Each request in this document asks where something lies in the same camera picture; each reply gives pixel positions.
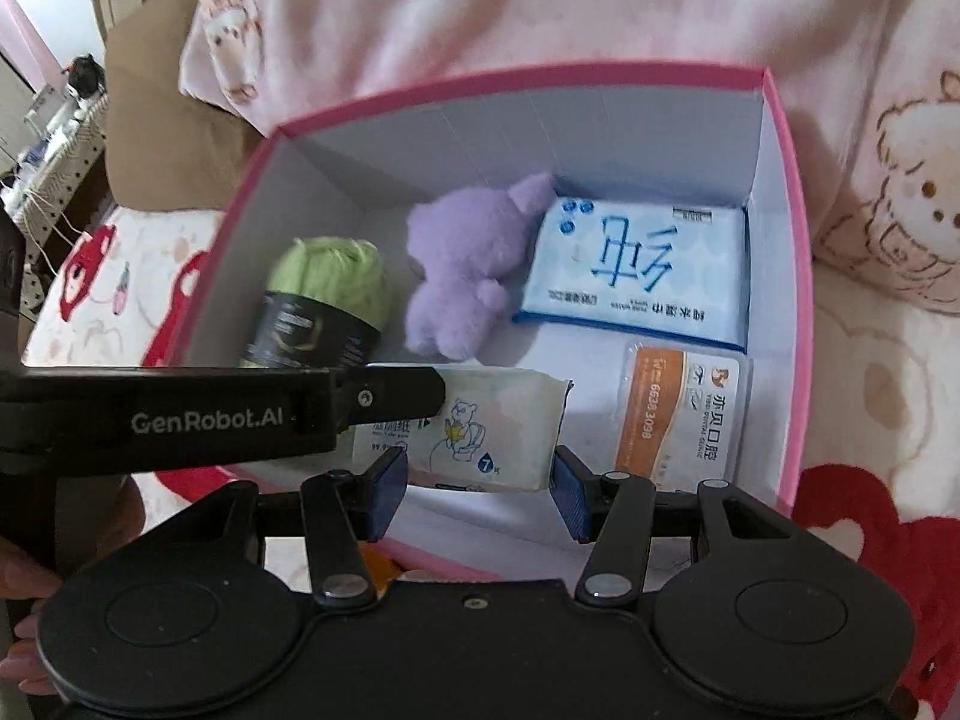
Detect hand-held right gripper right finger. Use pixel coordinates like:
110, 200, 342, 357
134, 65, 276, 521
550, 446, 803, 610

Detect black and white plush toy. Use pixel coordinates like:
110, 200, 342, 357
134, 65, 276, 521
64, 54, 106, 102

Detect pink printed blanket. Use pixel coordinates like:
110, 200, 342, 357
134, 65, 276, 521
176, 0, 960, 316

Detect blue wet wipes packet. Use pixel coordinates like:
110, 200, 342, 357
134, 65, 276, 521
512, 196, 749, 352

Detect black speaker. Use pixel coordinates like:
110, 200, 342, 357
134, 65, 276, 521
0, 217, 25, 365

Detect orange and white packet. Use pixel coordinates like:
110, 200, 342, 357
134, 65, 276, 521
609, 339, 753, 492

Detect person's left hand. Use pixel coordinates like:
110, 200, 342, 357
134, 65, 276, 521
0, 538, 67, 698

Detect table with patterned cloth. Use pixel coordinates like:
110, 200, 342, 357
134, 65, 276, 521
0, 90, 110, 308

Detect white cables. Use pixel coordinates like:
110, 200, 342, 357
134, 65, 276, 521
22, 187, 83, 278

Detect purple plush toy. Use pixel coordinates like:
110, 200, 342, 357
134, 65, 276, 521
405, 172, 557, 359

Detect pink cardboard box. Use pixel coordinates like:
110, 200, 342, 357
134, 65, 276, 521
154, 66, 815, 582

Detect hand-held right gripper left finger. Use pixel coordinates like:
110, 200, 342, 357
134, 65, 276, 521
161, 450, 411, 610

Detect brown pillow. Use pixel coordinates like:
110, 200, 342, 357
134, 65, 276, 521
90, 0, 271, 215

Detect red bear printed blanket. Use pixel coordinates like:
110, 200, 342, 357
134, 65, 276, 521
22, 202, 960, 720

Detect green yarn ball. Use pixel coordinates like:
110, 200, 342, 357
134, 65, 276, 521
240, 236, 387, 370

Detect orange egg-shaped sponge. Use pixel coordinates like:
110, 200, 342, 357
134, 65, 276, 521
358, 544, 395, 590

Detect bear print tissue pack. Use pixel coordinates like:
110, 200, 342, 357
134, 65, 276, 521
351, 364, 575, 494

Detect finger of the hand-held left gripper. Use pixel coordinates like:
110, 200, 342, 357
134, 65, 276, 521
334, 364, 449, 433

